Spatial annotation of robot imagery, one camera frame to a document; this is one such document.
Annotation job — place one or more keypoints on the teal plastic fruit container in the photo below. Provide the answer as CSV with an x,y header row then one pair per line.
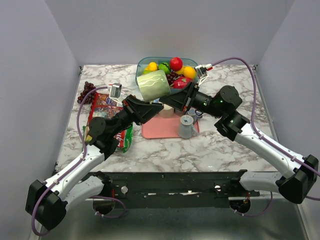
x,y
178,71

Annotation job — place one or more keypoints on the colourful candy bag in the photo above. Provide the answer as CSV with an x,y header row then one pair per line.
x,y
103,106

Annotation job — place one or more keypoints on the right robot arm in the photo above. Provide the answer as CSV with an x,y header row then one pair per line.
x,y
296,173

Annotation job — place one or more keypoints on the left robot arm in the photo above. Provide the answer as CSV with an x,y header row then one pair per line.
x,y
47,201

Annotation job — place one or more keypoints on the green toy watermelon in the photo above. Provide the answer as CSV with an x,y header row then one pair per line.
x,y
165,67

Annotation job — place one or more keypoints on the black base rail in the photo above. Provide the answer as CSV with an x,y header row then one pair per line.
x,y
173,189

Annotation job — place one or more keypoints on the cream ceramic mug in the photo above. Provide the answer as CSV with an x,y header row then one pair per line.
x,y
166,112

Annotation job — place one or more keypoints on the red toy dragon fruit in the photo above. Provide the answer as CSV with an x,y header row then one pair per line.
x,y
181,82

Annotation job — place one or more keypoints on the small grey-purple mug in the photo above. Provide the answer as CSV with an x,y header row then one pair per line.
x,y
196,115

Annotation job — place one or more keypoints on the pink plastic tray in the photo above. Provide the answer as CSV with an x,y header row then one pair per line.
x,y
161,128

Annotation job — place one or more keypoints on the grey ceramic mug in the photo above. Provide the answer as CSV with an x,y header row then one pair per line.
x,y
186,127

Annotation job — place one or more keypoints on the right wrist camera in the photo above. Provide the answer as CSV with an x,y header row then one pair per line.
x,y
202,73

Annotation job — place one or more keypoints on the red grape bunch on table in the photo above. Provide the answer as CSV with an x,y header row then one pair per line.
x,y
88,86

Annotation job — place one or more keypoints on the green toy lime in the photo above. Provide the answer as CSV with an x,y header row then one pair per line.
x,y
146,72

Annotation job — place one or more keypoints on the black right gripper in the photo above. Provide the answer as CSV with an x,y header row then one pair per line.
x,y
181,99

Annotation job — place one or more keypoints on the orange toy fruit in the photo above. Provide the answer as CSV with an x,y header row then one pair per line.
x,y
189,72

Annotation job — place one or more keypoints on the dark grapes in container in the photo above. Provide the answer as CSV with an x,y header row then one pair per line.
x,y
171,77

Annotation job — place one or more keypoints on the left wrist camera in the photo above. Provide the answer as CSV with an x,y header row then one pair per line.
x,y
115,92

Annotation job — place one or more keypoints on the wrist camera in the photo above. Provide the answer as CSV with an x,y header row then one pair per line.
x,y
202,73
115,92

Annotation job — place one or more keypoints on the green ceramic mug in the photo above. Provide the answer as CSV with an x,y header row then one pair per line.
x,y
153,85

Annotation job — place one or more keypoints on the Chuba cassava chips bag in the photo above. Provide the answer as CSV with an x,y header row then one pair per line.
x,y
124,138

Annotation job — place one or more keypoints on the yellow toy lemon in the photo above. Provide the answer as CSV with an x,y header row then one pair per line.
x,y
152,66

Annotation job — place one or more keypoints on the red toy apple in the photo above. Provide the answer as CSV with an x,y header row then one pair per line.
x,y
176,64

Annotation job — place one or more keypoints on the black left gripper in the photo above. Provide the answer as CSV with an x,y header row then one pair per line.
x,y
140,111

